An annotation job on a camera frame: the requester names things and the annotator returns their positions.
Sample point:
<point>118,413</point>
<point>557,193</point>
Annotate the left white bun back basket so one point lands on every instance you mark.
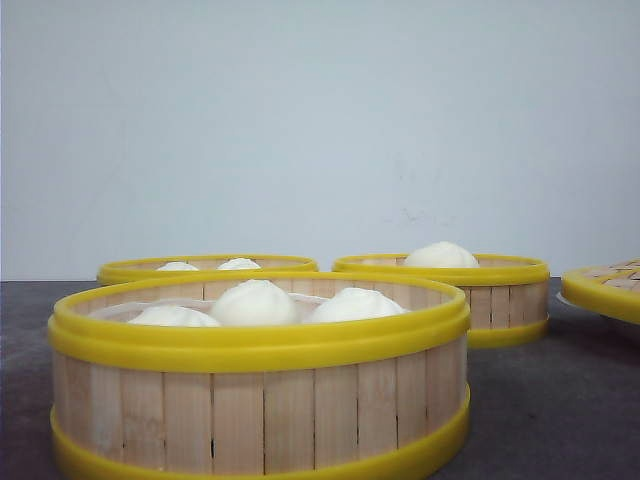
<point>177,266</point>

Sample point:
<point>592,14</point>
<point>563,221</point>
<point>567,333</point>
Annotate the white plate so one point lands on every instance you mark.
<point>561,298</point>

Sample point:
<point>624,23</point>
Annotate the right white bun back basket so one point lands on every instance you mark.
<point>239,263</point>

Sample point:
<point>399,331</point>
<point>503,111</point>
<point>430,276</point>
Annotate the white bun basket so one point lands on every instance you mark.
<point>174,316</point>
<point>239,263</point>
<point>441,254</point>
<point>255,303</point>
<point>177,266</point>
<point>352,304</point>

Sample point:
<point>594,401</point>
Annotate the left white bun front basket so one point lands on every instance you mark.
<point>174,316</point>

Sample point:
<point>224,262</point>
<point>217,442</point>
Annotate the right white bun front basket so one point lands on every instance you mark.
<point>352,304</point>

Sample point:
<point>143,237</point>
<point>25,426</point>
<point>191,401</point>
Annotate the bamboo steamer basket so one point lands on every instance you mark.
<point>507,294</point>
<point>125,271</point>
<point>385,398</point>

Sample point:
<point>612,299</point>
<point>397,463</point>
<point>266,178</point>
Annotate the middle white bun front basket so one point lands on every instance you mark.
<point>255,303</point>

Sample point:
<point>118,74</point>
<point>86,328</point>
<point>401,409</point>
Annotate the woven bamboo steamer lid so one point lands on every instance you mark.
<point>609,290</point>

